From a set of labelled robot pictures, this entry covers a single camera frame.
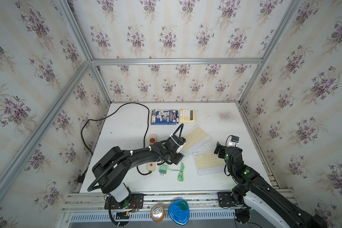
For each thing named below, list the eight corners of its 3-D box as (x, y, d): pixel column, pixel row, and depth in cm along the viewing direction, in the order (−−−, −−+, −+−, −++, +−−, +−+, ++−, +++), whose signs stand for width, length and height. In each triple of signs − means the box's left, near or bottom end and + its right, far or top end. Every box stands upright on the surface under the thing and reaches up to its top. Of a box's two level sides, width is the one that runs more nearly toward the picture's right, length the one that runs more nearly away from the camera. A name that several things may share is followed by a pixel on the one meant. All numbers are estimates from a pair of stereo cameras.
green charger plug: (159, 175, 84) (159, 174, 82) (159, 165, 88) (159, 164, 86) (167, 175, 84) (167, 174, 82) (167, 165, 88) (167, 164, 86)
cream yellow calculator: (178, 121, 110) (179, 119, 108) (178, 111, 117) (178, 108, 115) (196, 121, 110) (197, 119, 108) (195, 111, 117) (195, 109, 115)
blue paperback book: (150, 124, 107) (150, 122, 105) (152, 111, 115) (151, 109, 113) (176, 124, 107) (176, 122, 105) (176, 112, 116) (176, 109, 113)
